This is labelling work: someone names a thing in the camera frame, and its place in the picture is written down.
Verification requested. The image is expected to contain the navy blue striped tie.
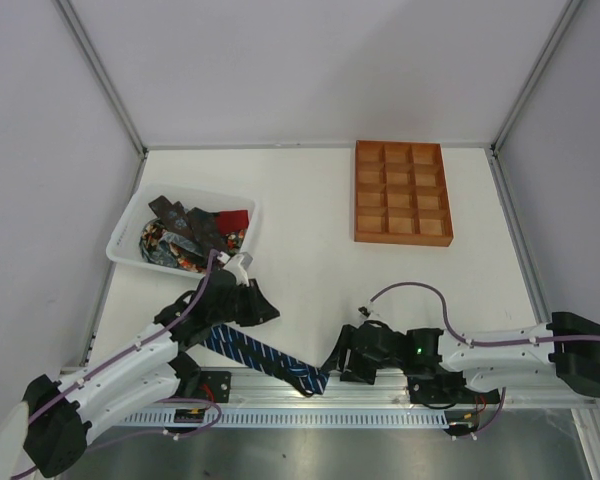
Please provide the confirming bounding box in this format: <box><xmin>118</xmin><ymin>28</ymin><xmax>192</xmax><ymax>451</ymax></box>
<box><xmin>202</xmin><ymin>325</ymin><xmax>329</xmax><ymax>398</ymax></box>

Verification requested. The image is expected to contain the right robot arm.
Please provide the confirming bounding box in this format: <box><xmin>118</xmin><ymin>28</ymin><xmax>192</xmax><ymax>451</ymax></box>
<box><xmin>321</xmin><ymin>312</ymin><xmax>600</xmax><ymax>407</ymax></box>

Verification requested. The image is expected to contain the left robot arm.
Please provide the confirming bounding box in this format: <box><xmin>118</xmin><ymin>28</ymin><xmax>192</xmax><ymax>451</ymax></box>
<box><xmin>23</xmin><ymin>270</ymin><xmax>280</xmax><ymax>478</ymax></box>

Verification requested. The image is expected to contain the floral multicolour tie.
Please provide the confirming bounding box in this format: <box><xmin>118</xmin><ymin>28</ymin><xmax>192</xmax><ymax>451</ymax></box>
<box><xmin>139</xmin><ymin>219</ymin><xmax>249</xmax><ymax>273</ymax></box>

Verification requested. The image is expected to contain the brown patterned tie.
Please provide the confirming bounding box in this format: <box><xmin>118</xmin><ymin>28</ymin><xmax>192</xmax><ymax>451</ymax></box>
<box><xmin>148</xmin><ymin>196</ymin><xmax>229</xmax><ymax>259</ymax></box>

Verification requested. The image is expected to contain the red tie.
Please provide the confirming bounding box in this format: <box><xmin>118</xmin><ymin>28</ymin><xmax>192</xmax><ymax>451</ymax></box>
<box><xmin>214</xmin><ymin>210</ymin><xmax>249</xmax><ymax>235</ymax></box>

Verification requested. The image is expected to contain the orange compartment tray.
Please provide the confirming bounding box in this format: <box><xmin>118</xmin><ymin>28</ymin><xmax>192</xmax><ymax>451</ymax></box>
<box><xmin>354</xmin><ymin>140</ymin><xmax>454</xmax><ymax>247</ymax></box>

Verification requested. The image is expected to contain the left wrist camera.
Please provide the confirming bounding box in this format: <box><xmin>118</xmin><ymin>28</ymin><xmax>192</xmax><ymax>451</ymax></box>
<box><xmin>220</xmin><ymin>253</ymin><xmax>253</xmax><ymax>285</ymax></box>

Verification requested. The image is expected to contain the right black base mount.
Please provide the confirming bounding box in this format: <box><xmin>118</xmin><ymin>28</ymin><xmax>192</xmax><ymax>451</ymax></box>
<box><xmin>407</xmin><ymin>376</ymin><xmax>461</xmax><ymax>410</ymax></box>

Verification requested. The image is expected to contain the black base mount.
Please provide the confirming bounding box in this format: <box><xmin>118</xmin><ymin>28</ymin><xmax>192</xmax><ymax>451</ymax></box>
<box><xmin>175</xmin><ymin>370</ymin><xmax>232</xmax><ymax>403</ymax></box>
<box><xmin>407</xmin><ymin>376</ymin><xmax>461</xmax><ymax>410</ymax></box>

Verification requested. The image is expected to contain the aluminium front rail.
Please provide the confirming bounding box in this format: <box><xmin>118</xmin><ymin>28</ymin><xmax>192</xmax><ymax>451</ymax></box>
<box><xmin>59</xmin><ymin>367</ymin><xmax>596</xmax><ymax>411</ymax></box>

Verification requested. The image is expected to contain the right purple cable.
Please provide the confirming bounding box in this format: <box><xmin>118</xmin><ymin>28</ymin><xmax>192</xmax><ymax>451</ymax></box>
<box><xmin>367</xmin><ymin>282</ymin><xmax>600</xmax><ymax>436</ymax></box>

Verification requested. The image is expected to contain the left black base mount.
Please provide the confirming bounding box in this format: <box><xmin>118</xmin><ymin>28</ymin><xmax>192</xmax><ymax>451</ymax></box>
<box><xmin>175</xmin><ymin>370</ymin><xmax>232</xmax><ymax>403</ymax></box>

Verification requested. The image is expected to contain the white slotted cable duct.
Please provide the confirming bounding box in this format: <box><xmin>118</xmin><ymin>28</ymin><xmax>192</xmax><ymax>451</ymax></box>
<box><xmin>119</xmin><ymin>407</ymin><xmax>449</xmax><ymax>430</ymax></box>

